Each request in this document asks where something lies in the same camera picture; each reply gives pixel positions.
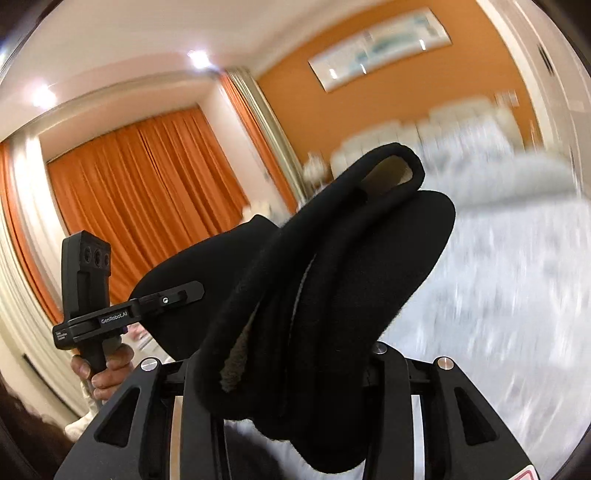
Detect person's left hand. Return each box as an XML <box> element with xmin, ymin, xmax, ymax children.
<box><xmin>70</xmin><ymin>344</ymin><xmax>136</xmax><ymax>407</ymax></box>

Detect butterfly-print pillows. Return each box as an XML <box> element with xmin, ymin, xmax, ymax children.
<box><xmin>330</xmin><ymin>95</ymin><xmax>523</xmax><ymax>172</ymax></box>

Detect grey duvet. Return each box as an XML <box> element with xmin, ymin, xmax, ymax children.
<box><xmin>416</xmin><ymin>152</ymin><xmax>579</xmax><ymax>209</ymax></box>

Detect framed wall picture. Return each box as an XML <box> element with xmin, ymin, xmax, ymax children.
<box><xmin>308</xmin><ymin>7</ymin><xmax>452</xmax><ymax>93</ymax></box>

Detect pink cloth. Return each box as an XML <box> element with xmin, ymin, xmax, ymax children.
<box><xmin>124</xmin><ymin>323</ymin><xmax>160</xmax><ymax>354</ymax></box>

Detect narrow orange curtain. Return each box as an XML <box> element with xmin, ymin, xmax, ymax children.
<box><xmin>219</xmin><ymin>74</ymin><xmax>299</xmax><ymax>216</ymax></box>

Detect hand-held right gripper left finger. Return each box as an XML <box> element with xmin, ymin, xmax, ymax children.
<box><xmin>60</xmin><ymin>357</ymin><xmax>223</xmax><ymax>480</ymax></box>

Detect black pants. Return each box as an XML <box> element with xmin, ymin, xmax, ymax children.
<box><xmin>130</xmin><ymin>142</ymin><xmax>456</xmax><ymax>472</ymax></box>

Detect white flower bouquet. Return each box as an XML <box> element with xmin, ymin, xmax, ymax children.
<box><xmin>302</xmin><ymin>156</ymin><xmax>331</xmax><ymax>186</ymax></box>

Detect wide orange curtain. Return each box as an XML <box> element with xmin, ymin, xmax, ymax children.
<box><xmin>0</xmin><ymin>106</ymin><xmax>252</xmax><ymax>315</ymax></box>

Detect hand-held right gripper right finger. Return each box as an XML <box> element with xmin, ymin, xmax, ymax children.
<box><xmin>364</xmin><ymin>342</ymin><xmax>532</xmax><ymax>480</ymax></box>

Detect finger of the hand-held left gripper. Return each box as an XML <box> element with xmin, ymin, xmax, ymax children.
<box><xmin>137</xmin><ymin>281</ymin><xmax>205</xmax><ymax>320</ymax></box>

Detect bed with butterfly print sheet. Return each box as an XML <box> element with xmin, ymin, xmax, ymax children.
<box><xmin>388</xmin><ymin>185</ymin><xmax>591</xmax><ymax>462</ymax></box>

